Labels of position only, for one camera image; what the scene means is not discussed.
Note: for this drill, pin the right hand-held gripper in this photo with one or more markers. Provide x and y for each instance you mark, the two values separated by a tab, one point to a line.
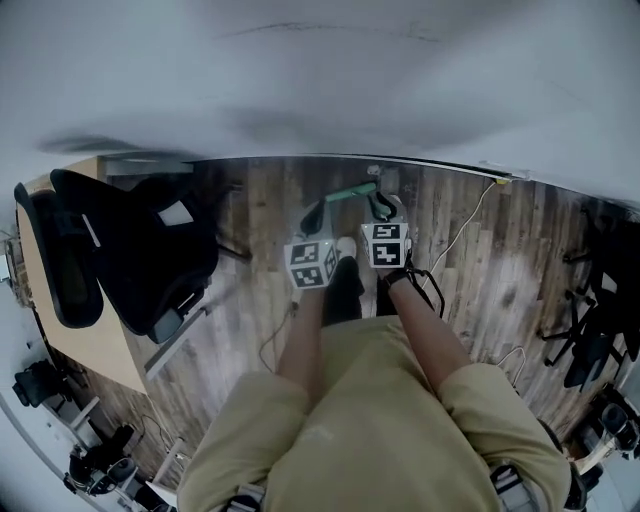
385	250

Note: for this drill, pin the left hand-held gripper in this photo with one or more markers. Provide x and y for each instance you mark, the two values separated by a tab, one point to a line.
305	260

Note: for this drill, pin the green handled tool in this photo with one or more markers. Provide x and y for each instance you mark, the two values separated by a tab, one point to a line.
350	192

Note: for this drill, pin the person's right forearm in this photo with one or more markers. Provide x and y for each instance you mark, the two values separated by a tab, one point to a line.
425	335

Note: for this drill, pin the person's left forearm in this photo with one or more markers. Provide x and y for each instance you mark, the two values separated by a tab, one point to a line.
302	345

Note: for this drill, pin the person's white left shoe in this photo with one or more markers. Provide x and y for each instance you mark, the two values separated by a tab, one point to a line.
347	247

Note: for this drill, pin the small white floor object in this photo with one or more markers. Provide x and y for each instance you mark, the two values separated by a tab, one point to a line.
374	170

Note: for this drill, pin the black wrist watch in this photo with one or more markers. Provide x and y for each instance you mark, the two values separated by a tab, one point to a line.
397	277

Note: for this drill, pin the person's black trousers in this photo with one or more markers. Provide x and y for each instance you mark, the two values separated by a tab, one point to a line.
345	290

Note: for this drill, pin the black headrest office chair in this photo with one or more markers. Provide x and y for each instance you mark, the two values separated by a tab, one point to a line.
130	250

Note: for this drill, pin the person's beige shirt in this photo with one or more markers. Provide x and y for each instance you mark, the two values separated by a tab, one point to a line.
380	425

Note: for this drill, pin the light wooden table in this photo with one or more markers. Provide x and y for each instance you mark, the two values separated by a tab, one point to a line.
107	345

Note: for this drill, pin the small clear table object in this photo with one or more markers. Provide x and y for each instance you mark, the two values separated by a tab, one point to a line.
14	270

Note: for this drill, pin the black floor equipment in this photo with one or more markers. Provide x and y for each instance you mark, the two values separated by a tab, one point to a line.
107	460
37	382

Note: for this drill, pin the black wheeled equipment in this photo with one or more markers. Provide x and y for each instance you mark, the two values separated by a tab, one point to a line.
615	422

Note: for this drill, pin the white wall trunking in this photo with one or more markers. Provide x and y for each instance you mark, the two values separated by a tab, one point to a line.
510	172

